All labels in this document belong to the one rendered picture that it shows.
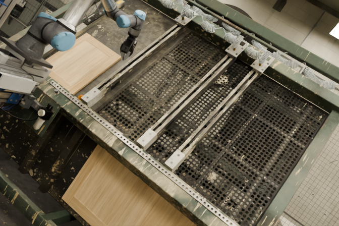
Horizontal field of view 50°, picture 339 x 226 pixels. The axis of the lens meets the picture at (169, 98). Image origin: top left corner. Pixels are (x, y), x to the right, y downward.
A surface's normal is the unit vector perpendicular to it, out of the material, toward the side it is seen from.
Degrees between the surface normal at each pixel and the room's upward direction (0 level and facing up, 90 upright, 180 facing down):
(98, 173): 90
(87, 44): 55
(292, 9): 90
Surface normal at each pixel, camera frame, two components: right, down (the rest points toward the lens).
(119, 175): -0.29, -0.15
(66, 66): 0.08, -0.60
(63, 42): 0.64, 0.61
